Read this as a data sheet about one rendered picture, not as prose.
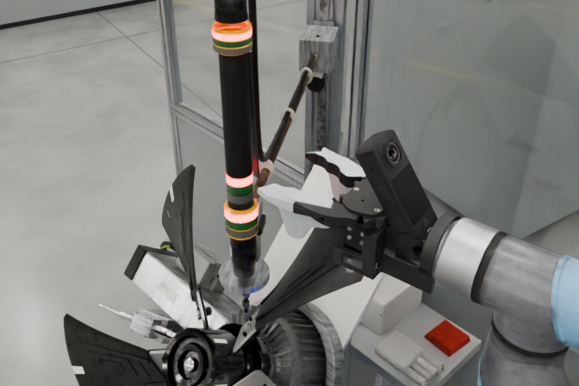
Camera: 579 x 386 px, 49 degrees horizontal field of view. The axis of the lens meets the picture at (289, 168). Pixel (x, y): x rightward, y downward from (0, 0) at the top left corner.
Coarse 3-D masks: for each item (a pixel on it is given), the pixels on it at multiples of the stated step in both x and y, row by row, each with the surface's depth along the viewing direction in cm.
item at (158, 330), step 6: (102, 306) 139; (114, 312) 136; (120, 312) 135; (126, 318) 133; (132, 318) 132; (156, 324) 129; (156, 330) 127; (162, 330) 127; (168, 330) 126; (162, 336) 126; (168, 336) 125
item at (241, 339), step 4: (256, 312) 111; (252, 316) 111; (252, 320) 109; (252, 324) 107; (240, 328) 111; (244, 328) 110; (252, 328) 104; (240, 332) 110; (248, 332) 105; (252, 332) 102; (240, 336) 107; (244, 336) 105; (248, 336) 103; (236, 340) 107; (240, 340) 105; (244, 340) 103; (236, 344) 106; (240, 344) 103; (236, 348) 103
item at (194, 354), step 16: (176, 336) 107; (192, 336) 106; (208, 336) 103; (224, 336) 107; (176, 352) 107; (192, 352) 105; (208, 352) 103; (224, 352) 103; (240, 352) 107; (256, 352) 110; (176, 368) 105; (208, 368) 103; (224, 368) 102; (240, 368) 106; (256, 368) 109; (176, 384) 105; (192, 384) 103; (208, 384) 101
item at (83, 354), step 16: (64, 320) 125; (80, 336) 122; (96, 336) 119; (112, 336) 117; (80, 352) 124; (96, 352) 121; (112, 352) 118; (128, 352) 116; (144, 352) 114; (96, 368) 122; (112, 368) 120; (128, 368) 118; (144, 368) 116; (80, 384) 127; (96, 384) 125; (112, 384) 123; (128, 384) 121; (144, 384) 119; (160, 384) 117
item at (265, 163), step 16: (256, 16) 78; (256, 32) 79; (256, 48) 80; (256, 64) 81; (256, 80) 82; (304, 80) 119; (256, 96) 83; (256, 112) 85; (288, 112) 108; (256, 128) 86; (272, 144) 98
